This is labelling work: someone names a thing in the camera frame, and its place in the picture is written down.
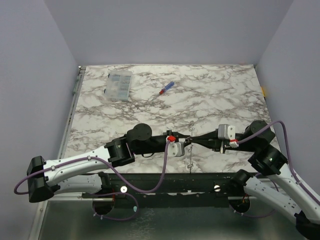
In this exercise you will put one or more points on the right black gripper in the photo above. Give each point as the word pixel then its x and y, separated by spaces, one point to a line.
pixel 220 142

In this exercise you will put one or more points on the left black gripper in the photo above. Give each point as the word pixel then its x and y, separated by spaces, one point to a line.
pixel 178 135

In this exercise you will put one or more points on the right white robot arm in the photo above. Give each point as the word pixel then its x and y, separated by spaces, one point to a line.
pixel 299 203

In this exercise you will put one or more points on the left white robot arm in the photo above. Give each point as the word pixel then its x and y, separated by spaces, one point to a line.
pixel 46 178

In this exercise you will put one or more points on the blue red screwdriver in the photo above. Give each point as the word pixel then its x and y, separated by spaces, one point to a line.
pixel 165 89

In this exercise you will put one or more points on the clear plastic organizer box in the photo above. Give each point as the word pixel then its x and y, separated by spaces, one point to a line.
pixel 118 85

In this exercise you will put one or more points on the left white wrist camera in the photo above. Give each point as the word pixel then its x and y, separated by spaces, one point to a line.
pixel 175 148

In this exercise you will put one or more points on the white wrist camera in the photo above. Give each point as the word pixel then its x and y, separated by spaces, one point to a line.
pixel 227 132
pixel 175 148

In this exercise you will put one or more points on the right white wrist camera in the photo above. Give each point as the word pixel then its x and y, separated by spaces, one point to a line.
pixel 227 132

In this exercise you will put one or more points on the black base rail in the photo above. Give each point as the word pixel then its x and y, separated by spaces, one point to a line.
pixel 178 190

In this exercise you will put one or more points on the aluminium side rail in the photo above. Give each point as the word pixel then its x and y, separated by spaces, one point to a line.
pixel 70 117

